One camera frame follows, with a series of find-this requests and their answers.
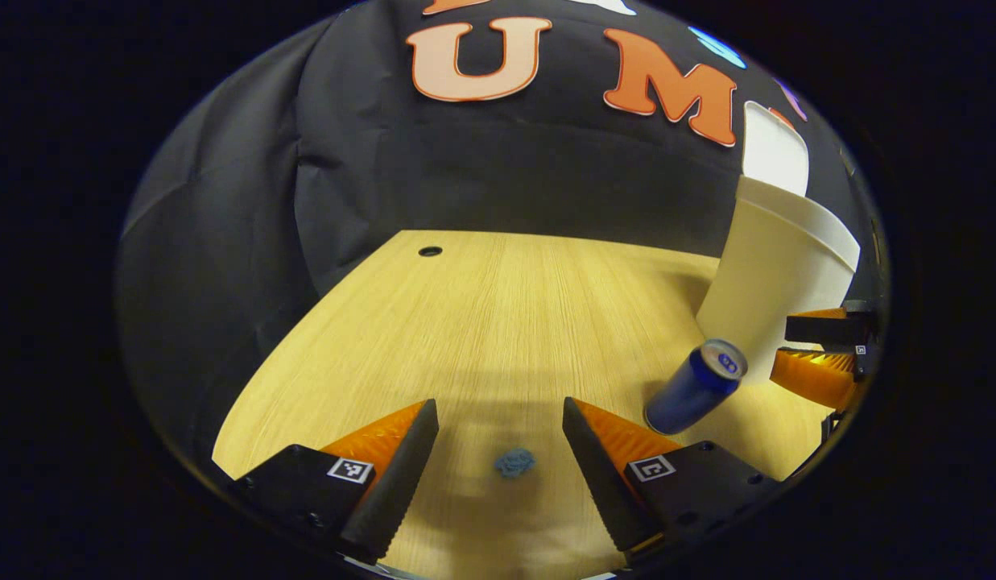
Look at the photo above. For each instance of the white desktop garbage bin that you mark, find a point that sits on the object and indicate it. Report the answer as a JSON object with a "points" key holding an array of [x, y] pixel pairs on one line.
{"points": [[771, 282]]}

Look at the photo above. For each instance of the black backdrop cloth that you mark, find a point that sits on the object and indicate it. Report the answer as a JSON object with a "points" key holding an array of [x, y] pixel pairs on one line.
{"points": [[481, 161]]}

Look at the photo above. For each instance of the blue pop can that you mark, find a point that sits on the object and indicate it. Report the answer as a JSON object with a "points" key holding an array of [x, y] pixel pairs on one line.
{"points": [[691, 395]]}

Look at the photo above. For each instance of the blue paper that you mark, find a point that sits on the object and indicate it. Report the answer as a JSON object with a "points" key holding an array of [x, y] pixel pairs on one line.
{"points": [[514, 463]]}

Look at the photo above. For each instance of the wooden desktop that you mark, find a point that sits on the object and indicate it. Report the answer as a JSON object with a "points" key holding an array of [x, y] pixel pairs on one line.
{"points": [[506, 322]]}

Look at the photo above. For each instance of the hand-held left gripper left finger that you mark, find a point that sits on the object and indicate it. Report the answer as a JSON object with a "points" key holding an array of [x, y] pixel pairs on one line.
{"points": [[397, 483]]}

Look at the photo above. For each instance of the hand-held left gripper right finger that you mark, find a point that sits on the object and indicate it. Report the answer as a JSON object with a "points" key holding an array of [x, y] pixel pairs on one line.
{"points": [[602, 483]]}

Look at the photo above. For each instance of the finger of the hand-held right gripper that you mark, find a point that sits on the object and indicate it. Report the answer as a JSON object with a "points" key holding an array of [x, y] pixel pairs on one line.
{"points": [[812, 377], [828, 329]]}

